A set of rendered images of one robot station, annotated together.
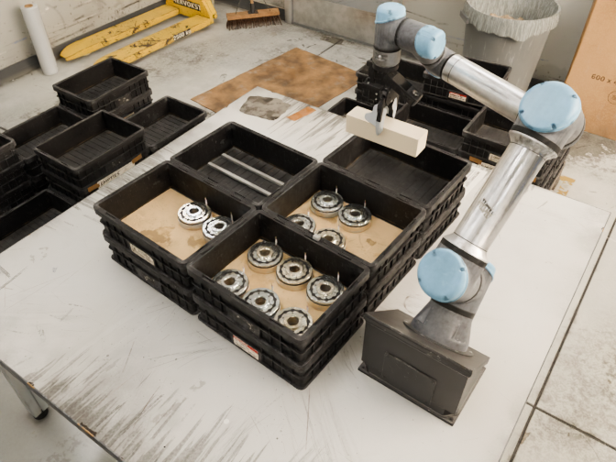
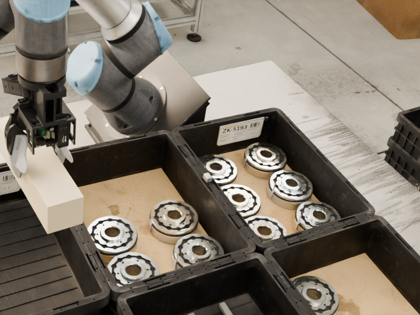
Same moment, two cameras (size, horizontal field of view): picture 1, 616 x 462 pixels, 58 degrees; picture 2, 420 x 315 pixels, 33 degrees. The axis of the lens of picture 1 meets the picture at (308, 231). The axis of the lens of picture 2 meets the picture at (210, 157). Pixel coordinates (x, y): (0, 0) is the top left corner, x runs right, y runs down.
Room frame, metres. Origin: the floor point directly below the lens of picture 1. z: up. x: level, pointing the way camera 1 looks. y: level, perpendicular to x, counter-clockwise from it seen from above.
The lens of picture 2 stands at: (2.21, 0.30, 1.89)
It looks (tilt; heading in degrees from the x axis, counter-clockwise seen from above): 39 degrees down; 197
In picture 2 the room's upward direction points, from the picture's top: 11 degrees clockwise
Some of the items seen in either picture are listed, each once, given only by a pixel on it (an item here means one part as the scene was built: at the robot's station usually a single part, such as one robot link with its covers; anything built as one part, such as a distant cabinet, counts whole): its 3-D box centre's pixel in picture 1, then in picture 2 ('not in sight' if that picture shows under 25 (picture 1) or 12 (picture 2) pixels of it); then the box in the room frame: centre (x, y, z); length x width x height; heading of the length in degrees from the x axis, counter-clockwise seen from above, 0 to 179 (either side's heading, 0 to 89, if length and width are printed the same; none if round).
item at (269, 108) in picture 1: (263, 105); not in sight; (2.21, 0.20, 0.71); 0.22 x 0.19 x 0.01; 55
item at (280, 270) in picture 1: (294, 269); (237, 200); (1.07, 0.04, 0.86); 0.10 x 0.10 x 0.01
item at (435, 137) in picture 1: (426, 151); not in sight; (2.42, -0.62, 0.31); 0.40 x 0.30 x 0.34; 55
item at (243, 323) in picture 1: (278, 283); (264, 190); (1.01, 0.08, 0.87); 0.40 x 0.30 x 0.11; 52
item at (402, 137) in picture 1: (385, 130); (37, 170); (1.43, -0.23, 1.08); 0.24 x 0.06 x 0.06; 55
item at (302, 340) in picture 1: (278, 270); (269, 172); (1.01, 0.08, 0.92); 0.40 x 0.30 x 0.02; 52
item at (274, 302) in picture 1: (260, 302); (290, 185); (0.95, 0.13, 0.86); 0.10 x 0.10 x 0.01
